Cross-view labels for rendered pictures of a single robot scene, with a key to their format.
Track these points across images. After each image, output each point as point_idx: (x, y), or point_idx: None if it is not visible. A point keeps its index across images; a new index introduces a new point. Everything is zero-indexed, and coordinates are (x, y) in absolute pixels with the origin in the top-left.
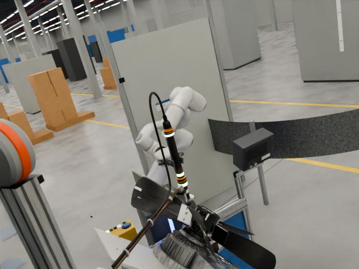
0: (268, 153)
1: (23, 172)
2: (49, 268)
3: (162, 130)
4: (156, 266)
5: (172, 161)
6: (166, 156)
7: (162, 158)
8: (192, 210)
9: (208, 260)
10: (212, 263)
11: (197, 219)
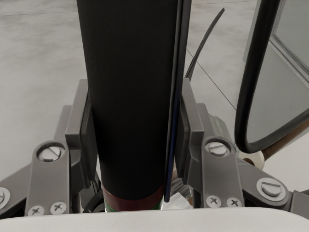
0: None
1: None
2: None
3: None
4: (299, 180)
5: (188, 79)
6: (199, 209)
7: (283, 211)
8: (210, 26)
9: (176, 179)
10: (173, 169)
11: (204, 35)
